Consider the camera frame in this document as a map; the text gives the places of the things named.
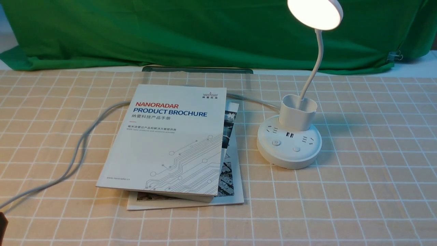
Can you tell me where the dark object at table corner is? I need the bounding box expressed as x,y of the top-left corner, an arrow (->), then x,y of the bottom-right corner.
0,212 -> 9,246

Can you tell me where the white Nanoradar product brochure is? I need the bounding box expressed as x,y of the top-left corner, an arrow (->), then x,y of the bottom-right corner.
96,84 -> 227,197

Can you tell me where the silver binder clip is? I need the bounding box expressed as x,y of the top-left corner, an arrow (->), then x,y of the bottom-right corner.
387,50 -> 403,62

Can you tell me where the grey lamp power cable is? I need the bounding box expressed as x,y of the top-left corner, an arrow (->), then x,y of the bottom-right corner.
0,92 -> 281,209

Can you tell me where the white desk lamp with sockets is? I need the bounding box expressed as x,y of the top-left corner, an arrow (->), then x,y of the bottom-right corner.
256,0 -> 343,170

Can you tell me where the beige checkered tablecloth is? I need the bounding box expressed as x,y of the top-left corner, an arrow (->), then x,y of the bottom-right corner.
0,70 -> 437,246

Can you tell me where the lower photo-cover brochure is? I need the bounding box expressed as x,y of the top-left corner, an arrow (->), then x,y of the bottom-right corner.
127,102 -> 244,211

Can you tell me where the green backdrop cloth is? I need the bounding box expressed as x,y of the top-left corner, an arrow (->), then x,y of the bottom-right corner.
1,0 -> 436,75

